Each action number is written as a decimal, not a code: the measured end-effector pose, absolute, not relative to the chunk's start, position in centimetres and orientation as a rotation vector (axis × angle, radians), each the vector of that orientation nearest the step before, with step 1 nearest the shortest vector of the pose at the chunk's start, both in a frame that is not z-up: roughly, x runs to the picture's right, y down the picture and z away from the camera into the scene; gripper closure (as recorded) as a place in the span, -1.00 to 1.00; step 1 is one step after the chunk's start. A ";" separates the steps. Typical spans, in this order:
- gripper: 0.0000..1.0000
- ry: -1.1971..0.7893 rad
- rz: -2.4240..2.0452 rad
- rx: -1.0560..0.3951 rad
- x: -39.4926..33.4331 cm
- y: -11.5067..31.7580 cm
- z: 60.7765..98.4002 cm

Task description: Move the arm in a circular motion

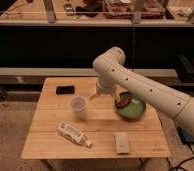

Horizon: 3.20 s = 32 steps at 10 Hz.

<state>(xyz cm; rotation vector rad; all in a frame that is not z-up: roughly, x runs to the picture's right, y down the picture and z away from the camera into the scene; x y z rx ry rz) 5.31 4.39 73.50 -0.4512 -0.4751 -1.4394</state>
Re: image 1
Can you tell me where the black power adapter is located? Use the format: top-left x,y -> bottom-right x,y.
177,127 -> 194,144

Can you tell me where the black equipment box right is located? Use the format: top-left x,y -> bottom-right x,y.
175,54 -> 194,83

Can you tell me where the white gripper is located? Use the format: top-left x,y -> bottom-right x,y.
89,80 -> 119,100

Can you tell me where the white plastic bottle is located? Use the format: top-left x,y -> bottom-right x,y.
57,122 -> 92,148

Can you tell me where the beige rectangular sponge block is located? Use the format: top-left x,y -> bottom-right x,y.
114,132 -> 130,154

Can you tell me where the black remote on shelf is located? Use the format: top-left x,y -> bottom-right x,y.
63,3 -> 75,16

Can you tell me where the black cable on floor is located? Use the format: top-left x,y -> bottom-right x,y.
165,142 -> 194,171

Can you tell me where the translucent plastic cup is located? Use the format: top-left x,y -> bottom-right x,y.
70,96 -> 86,119

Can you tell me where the green bowl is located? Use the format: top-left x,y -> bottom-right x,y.
114,91 -> 146,120

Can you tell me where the wooden slatted table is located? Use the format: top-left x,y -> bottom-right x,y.
21,76 -> 171,171

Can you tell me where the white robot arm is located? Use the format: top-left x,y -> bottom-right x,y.
93,47 -> 194,136

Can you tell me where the wicker tray on shelf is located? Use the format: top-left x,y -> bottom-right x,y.
103,0 -> 165,19

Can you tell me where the black phone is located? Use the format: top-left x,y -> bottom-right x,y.
56,86 -> 75,95

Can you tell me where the brown food in bowl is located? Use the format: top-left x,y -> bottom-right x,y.
116,97 -> 131,108

